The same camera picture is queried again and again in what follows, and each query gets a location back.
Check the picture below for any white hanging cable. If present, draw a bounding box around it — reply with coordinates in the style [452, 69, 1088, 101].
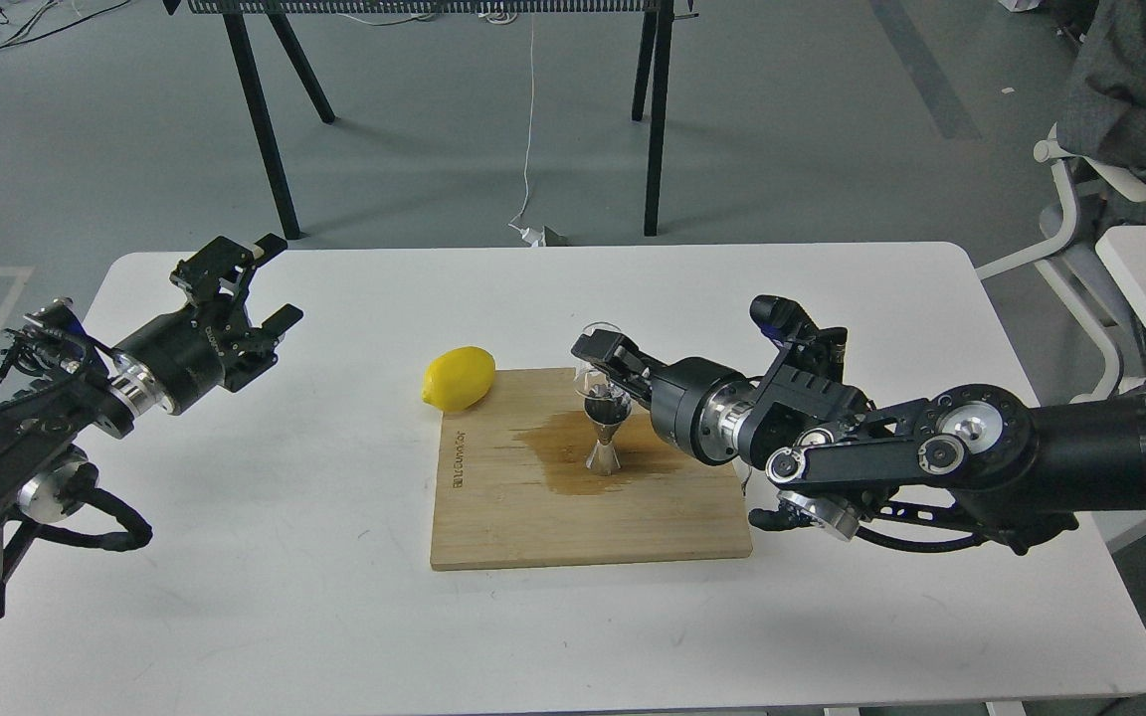
[507, 14, 568, 247]

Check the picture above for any wooden cutting board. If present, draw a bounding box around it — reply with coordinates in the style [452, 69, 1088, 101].
[429, 368, 752, 571]

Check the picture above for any white office chair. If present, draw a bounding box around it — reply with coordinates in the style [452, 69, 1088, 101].
[976, 126, 1146, 403]

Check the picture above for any yellow lemon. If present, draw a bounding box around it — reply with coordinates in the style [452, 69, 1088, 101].
[419, 346, 496, 414]

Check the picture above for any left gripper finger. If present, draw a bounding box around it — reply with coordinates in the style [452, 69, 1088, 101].
[220, 304, 303, 393]
[171, 235, 289, 329]

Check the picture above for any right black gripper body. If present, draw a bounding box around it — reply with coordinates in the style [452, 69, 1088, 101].
[649, 357, 751, 465]

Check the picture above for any black metal table frame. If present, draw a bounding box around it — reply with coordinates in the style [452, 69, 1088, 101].
[160, 0, 699, 242]

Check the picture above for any clear glass measuring cup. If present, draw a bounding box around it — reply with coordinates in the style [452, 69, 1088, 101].
[575, 320, 634, 403]

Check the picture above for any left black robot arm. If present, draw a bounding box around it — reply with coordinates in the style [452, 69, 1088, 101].
[0, 235, 303, 617]

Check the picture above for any steel double jigger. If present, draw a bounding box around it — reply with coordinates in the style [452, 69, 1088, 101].
[583, 398, 631, 477]

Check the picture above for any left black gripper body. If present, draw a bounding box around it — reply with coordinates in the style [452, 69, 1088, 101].
[113, 308, 267, 416]

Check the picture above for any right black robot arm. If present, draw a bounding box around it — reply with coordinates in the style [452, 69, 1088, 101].
[570, 296, 1146, 556]

